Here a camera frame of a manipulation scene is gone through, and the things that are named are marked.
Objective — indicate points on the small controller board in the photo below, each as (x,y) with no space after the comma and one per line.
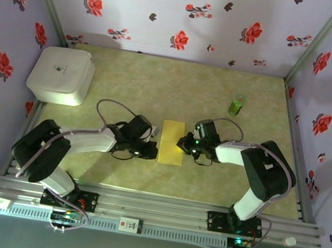
(240,242)
(66,217)

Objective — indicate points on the small white sticker card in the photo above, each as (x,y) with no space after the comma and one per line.
(1,203)

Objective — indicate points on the white label with red mark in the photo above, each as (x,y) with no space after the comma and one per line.
(130,225)

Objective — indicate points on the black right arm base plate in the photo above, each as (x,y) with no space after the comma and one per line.
(216,221)

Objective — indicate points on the yellow paper sheet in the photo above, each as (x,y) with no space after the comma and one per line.
(169,150)

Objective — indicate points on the green bottle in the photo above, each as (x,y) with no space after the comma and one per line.
(236,105)

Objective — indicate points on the small white cap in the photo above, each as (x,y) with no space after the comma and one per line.
(289,241)

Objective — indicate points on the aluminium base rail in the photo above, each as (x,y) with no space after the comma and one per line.
(155,208)

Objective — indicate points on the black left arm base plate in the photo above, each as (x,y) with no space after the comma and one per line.
(89,201)

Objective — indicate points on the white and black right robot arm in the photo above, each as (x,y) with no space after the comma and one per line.
(266,172)

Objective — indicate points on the white plastic lidded box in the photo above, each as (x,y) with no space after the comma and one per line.
(61,74)

